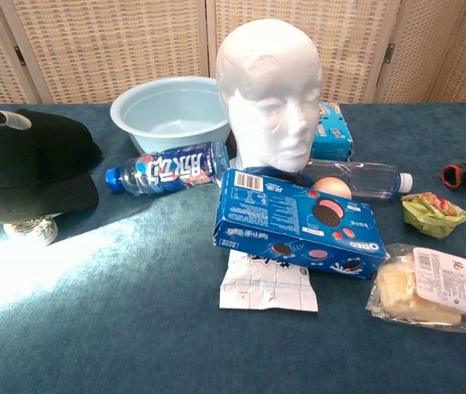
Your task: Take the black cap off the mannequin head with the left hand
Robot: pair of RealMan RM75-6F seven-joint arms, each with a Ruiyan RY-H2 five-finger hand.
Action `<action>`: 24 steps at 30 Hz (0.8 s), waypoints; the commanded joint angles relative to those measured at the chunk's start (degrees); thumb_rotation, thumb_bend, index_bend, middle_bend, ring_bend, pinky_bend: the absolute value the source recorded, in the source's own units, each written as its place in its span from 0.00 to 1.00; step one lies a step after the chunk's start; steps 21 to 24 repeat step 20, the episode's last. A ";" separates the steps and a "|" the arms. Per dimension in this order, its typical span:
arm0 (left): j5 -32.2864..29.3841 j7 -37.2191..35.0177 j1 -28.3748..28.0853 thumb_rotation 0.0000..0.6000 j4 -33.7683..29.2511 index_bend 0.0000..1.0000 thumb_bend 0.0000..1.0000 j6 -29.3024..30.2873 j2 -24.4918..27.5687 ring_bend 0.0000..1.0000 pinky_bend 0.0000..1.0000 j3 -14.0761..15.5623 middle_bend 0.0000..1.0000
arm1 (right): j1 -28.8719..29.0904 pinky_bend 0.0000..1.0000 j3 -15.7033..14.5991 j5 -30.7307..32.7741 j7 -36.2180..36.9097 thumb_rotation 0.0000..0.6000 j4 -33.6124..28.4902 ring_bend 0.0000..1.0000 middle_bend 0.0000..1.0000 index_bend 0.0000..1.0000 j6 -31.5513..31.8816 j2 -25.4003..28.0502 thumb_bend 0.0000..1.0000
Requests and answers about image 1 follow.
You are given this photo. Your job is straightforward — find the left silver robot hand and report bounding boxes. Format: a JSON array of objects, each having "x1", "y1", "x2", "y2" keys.
[{"x1": 0, "y1": 107, "x2": 33, "y2": 211}]

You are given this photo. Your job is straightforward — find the black baseball cap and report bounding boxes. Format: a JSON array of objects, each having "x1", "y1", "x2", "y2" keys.
[{"x1": 0, "y1": 108, "x2": 103, "y2": 225}]

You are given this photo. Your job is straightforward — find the blue Oreo package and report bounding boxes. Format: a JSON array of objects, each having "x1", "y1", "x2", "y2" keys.
[{"x1": 212, "y1": 167, "x2": 391, "y2": 280}]

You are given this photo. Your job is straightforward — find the blue chocolate chip cookie box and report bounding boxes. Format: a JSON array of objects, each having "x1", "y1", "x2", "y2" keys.
[{"x1": 309, "y1": 101, "x2": 354, "y2": 162}]

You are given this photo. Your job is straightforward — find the small round lid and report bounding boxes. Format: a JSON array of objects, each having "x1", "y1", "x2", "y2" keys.
[{"x1": 2, "y1": 213, "x2": 58, "y2": 246}]

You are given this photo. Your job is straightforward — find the woven folding screen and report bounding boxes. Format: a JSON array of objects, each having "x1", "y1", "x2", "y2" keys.
[{"x1": 0, "y1": 0, "x2": 466, "y2": 106}]

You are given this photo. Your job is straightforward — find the light blue plastic basin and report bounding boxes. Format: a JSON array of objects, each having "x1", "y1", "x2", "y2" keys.
[{"x1": 109, "y1": 76, "x2": 232, "y2": 156}]

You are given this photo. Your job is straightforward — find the blue label drink bottle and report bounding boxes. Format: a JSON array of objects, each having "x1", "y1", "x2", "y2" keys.
[{"x1": 104, "y1": 140, "x2": 231, "y2": 195}]

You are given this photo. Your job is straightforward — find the white foam mannequin head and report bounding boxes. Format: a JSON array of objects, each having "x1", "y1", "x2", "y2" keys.
[{"x1": 215, "y1": 16, "x2": 323, "y2": 172}]

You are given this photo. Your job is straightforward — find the white snack packet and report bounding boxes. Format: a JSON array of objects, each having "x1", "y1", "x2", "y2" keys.
[{"x1": 218, "y1": 249, "x2": 319, "y2": 313}]

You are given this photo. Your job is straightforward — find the round tan onion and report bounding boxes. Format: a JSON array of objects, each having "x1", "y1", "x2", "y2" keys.
[{"x1": 311, "y1": 176, "x2": 353, "y2": 200}]

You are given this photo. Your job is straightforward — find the clear water bottle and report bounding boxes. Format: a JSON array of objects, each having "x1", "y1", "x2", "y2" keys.
[{"x1": 304, "y1": 158, "x2": 414, "y2": 201}]

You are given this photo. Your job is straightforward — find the green snack bag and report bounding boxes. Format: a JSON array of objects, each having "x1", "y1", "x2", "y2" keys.
[{"x1": 400, "y1": 190, "x2": 466, "y2": 241}]

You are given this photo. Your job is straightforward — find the clear bread package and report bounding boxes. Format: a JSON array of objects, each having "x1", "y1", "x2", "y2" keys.
[{"x1": 365, "y1": 242, "x2": 466, "y2": 346}]

